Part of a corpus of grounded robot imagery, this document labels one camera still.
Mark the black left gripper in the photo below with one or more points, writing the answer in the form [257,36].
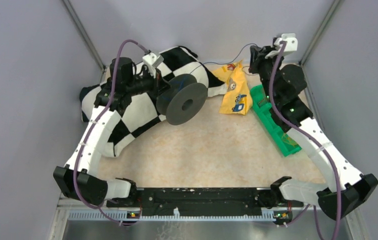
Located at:
[158,84]

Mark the black white checkered pillow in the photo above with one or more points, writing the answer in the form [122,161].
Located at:
[141,114]

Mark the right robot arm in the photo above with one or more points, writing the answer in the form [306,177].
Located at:
[345,187]

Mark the grey plastic cable spool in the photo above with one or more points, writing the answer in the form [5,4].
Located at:
[183,100]

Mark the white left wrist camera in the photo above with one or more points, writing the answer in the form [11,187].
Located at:
[152,60]

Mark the yellow cartoon print cloth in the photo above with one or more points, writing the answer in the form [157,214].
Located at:
[236,94]

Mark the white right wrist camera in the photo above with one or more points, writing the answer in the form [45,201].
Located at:
[287,43]

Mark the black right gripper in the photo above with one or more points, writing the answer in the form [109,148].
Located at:
[257,57]

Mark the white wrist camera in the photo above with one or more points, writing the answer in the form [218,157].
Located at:
[152,60]
[287,43]

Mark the green three-compartment plastic bin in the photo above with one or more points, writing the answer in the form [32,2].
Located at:
[261,107]

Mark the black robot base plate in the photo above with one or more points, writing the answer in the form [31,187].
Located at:
[202,202]

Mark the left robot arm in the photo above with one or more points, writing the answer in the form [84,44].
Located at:
[124,104]

